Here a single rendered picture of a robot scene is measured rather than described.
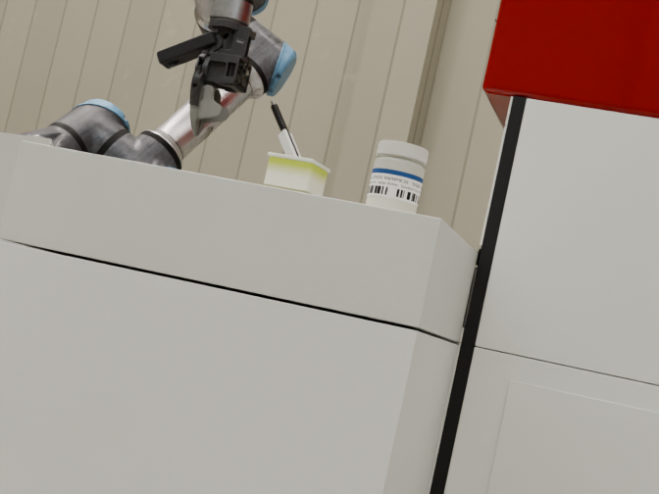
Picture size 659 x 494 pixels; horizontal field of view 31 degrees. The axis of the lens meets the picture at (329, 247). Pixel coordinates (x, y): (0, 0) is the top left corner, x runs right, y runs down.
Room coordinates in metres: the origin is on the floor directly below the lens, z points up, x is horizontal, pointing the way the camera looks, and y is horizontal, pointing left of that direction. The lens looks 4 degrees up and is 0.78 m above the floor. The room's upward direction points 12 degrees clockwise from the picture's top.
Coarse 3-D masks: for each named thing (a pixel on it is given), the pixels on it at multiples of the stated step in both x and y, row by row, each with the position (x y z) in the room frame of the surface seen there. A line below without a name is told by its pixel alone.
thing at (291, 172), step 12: (276, 156) 1.76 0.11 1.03; (288, 156) 1.75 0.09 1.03; (276, 168) 1.76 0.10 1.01; (288, 168) 1.75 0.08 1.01; (300, 168) 1.74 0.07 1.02; (312, 168) 1.74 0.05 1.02; (324, 168) 1.78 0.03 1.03; (264, 180) 1.76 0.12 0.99; (276, 180) 1.75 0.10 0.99; (288, 180) 1.75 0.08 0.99; (300, 180) 1.74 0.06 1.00; (312, 180) 1.75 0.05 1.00; (324, 180) 1.79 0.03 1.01; (312, 192) 1.76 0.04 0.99
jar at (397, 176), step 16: (384, 144) 1.60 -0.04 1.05; (400, 144) 1.59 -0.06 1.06; (384, 160) 1.60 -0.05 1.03; (400, 160) 1.59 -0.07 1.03; (416, 160) 1.60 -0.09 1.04; (384, 176) 1.60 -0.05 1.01; (400, 176) 1.59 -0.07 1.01; (416, 176) 1.60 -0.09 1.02; (368, 192) 1.62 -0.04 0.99; (384, 192) 1.59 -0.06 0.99; (400, 192) 1.59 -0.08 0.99; (416, 192) 1.61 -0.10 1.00; (400, 208) 1.59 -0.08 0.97; (416, 208) 1.62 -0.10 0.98
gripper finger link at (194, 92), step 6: (198, 66) 2.15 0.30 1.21; (198, 72) 2.15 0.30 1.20; (192, 78) 2.15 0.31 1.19; (198, 78) 2.14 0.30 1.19; (204, 78) 2.16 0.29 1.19; (192, 84) 2.15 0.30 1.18; (198, 84) 2.15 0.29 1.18; (204, 84) 2.17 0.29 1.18; (192, 90) 2.15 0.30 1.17; (198, 90) 2.15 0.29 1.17; (192, 96) 2.15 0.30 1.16; (198, 96) 2.15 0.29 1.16; (192, 102) 2.16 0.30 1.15
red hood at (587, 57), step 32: (512, 0) 1.89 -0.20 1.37; (544, 0) 1.87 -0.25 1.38; (576, 0) 1.86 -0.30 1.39; (608, 0) 1.85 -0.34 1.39; (640, 0) 1.83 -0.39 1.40; (512, 32) 1.88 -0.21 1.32; (544, 32) 1.87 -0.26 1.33; (576, 32) 1.86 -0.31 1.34; (608, 32) 1.84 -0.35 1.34; (640, 32) 1.83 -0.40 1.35; (512, 64) 1.88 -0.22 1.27; (544, 64) 1.87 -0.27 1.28; (576, 64) 1.85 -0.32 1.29; (608, 64) 1.84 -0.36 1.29; (640, 64) 1.83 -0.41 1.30; (512, 96) 1.89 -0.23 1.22; (544, 96) 1.86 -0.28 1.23; (576, 96) 1.85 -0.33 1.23; (608, 96) 1.84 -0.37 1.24; (640, 96) 1.82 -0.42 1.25
